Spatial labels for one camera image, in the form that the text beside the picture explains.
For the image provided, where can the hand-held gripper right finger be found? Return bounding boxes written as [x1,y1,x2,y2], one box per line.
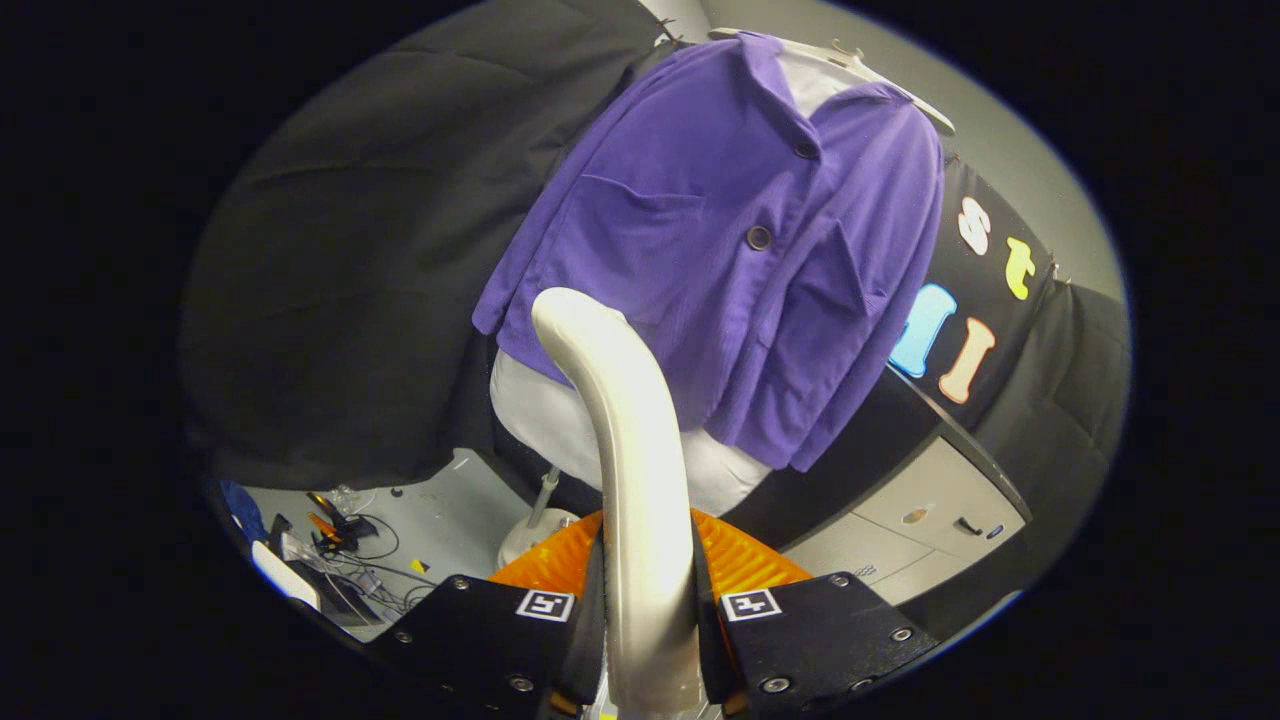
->
[690,508,941,720]

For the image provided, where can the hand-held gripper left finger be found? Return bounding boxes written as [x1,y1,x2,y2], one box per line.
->
[365,510,609,720]

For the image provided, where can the white garment steamer nozzle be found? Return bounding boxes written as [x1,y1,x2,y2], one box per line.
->
[530,287,706,713]

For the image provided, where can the purple corduroy jacket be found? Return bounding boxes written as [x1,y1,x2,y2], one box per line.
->
[472,32,946,473]

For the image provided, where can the white plastic clothes hanger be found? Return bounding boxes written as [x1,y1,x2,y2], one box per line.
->
[708,27,956,136]

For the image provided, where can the white stand pole with base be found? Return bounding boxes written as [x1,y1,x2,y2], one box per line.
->
[497,465,581,569]

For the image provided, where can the grey cabinet with dark top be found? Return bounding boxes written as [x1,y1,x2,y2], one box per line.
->
[720,365,1033,608]

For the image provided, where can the white padded torso form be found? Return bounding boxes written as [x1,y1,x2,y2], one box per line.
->
[488,48,866,518]

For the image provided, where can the orange and black tool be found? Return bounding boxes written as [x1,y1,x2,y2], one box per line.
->
[305,490,379,551]

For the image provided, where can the white flat device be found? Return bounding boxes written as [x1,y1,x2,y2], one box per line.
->
[250,540,323,611]

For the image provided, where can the blue cloth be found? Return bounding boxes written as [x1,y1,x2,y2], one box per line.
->
[220,480,269,546]

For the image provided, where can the black backdrop cloth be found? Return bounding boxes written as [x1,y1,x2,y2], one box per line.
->
[885,150,1061,431]

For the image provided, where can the tangle of black cables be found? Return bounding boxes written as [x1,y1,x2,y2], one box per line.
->
[300,490,441,616]

